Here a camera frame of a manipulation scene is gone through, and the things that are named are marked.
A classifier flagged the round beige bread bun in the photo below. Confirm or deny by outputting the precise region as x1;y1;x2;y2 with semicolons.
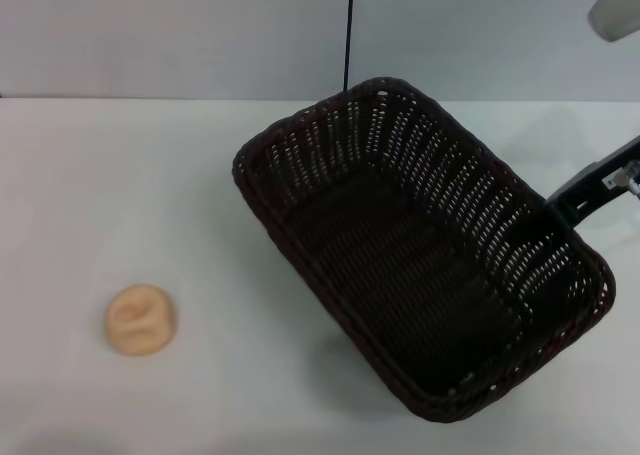
103;283;180;357

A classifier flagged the dark brown woven basket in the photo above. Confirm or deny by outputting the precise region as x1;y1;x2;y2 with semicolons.
231;76;617;424

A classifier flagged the black vertical wall seam strip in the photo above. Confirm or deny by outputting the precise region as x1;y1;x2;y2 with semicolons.
341;0;357;93

